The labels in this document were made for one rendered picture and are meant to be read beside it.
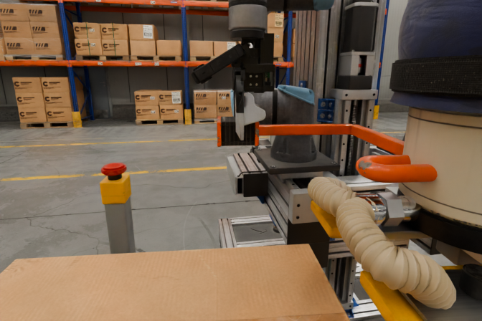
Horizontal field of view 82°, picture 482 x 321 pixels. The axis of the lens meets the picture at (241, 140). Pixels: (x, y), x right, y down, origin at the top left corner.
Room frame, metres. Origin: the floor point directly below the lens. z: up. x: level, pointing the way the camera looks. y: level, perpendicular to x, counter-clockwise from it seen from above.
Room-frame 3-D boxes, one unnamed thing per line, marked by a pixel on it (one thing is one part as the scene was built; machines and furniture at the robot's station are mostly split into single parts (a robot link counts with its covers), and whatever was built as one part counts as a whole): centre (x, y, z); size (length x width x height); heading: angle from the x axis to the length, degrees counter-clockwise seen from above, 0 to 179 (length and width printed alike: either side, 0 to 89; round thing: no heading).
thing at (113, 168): (0.79, 0.38, 1.02); 0.07 x 0.07 x 0.04
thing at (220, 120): (0.58, 0.01, 1.19); 0.09 x 0.08 x 0.05; 4
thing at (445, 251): (0.34, -0.31, 1.08); 0.04 x 0.04 x 0.05; 4
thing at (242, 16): (0.59, -0.01, 1.41); 0.08 x 0.08 x 0.05
